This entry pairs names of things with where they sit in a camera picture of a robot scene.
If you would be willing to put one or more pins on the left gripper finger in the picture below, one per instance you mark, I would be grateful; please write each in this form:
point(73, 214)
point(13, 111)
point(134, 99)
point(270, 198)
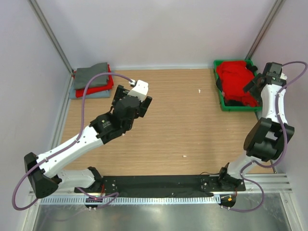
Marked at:
point(119, 94)
point(144, 106)

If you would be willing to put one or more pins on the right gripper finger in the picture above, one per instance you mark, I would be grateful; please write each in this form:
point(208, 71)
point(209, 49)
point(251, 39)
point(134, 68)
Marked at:
point(256, 93)
point(251, 85)

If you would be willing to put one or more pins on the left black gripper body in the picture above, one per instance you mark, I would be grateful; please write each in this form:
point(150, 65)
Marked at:
point(138, 109)

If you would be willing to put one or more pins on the red t shirt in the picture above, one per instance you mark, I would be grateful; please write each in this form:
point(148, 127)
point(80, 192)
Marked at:
point(235, 81)
point(109, 85)

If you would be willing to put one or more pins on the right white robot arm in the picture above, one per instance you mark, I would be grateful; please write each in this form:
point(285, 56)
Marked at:
point(269, 137)

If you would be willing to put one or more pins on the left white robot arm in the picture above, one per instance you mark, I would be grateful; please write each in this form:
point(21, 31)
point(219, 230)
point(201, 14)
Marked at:
point(46, 170)

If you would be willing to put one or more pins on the folded grey t shirt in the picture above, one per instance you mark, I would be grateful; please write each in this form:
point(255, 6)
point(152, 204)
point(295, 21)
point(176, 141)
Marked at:
point(83, 76)

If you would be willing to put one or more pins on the folded red t shirt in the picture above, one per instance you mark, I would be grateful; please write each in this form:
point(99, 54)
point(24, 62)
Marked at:
point(109, 85)

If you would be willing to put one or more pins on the folded blue-grey t shirt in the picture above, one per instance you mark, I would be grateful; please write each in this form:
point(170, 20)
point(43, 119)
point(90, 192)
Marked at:
point(102, 94)

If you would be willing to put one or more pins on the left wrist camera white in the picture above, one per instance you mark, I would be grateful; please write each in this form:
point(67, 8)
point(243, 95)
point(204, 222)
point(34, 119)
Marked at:
point(140, 90)

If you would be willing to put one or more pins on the right aluminium frame post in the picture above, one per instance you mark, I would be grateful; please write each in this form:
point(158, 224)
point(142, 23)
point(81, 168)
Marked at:
point(274, 10)

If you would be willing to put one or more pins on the aluminium frame post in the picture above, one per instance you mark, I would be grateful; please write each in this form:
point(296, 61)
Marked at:
point(46, 26)
point(274, 10)

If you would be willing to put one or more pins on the left aluminium frame post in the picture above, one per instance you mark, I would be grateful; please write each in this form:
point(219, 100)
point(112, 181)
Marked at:
point(46, 26)

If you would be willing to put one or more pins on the aluminium front rail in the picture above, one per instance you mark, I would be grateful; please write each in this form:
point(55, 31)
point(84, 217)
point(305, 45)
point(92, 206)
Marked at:
point(269, 183)

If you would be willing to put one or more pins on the white slotted cable duct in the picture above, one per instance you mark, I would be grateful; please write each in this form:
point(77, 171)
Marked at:
point(85, 200)

